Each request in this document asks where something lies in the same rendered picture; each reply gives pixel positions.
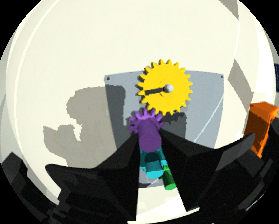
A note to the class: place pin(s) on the yellow gear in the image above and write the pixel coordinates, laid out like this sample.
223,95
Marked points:
153,87

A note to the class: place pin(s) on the teal gear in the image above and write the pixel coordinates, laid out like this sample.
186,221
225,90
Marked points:
152,162

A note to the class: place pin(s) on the green gear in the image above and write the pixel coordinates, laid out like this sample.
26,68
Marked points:
167,178

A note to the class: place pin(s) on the purple gear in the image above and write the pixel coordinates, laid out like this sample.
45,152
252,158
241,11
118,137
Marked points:
147,127

